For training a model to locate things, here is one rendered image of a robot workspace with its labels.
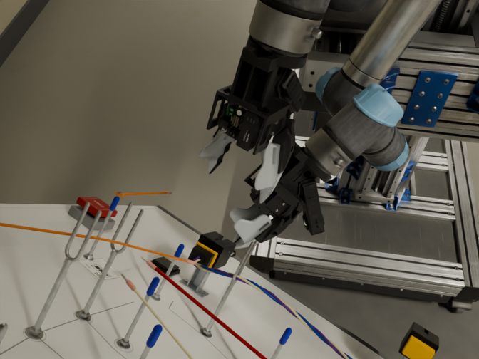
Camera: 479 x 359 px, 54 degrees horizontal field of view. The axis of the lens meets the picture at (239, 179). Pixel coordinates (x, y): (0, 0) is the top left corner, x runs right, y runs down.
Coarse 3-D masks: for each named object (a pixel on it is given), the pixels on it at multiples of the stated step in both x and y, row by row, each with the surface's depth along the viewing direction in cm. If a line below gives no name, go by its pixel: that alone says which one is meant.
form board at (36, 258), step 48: (0, 240) 60; (48, 240) 66; (144, 240) 84; (192, 240) 97; (0, 288) 50; (48, 288) 55; (144, 288) 66; (240, 288) 85; (48, 336) 47; (96, 336) 50; (144, 336) 55; (192, 336) 60; (336, 336) 86
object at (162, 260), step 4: (152, 260) 76; (156, 260) 75; (160, 260) 76; (164, 260) 77; (168, 260) 78; (156, 264) 75; (160, 264) 75; (164, 264) 75; (168, 264) 76; (160, 268) 74; (164, 268) 75; (172, 268) 76; (176, 268) 76; (164, 272) 74; (172, 272) 75; (176, 272) 76
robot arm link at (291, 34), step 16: (256, 16) 51; (272, 16) 50; (288, 16) 49; (256, 32) 52; (272, 32) 50; (288, 32) 50; (304, 32) 50; (320, 32) 51; (272, 48) 52; (288, 48) 51; (304, 48) 52
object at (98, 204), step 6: (78, 198) 78; (84, 198) 78; (90, 198) 80; (96, 198) 82; (84, 204) 77; (90, 204) 77; (96, 204) 78; (102, 204) 80; (90, 210) 77; (96, 210) 76; (102, 210) 77; (108, 210) 79; (114, 210) 80; (102, 216) 77; (114, 216) 80
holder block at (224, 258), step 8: (216, 232) 76; (200, 240) 71; (208, 240) 71; (216, 240) 74; (224, 240) 74; (216, 248) 71; (224, 248) 70; (232, 248) 75; (224, 256) 73; (216, 264) 71; (224, 264) 75
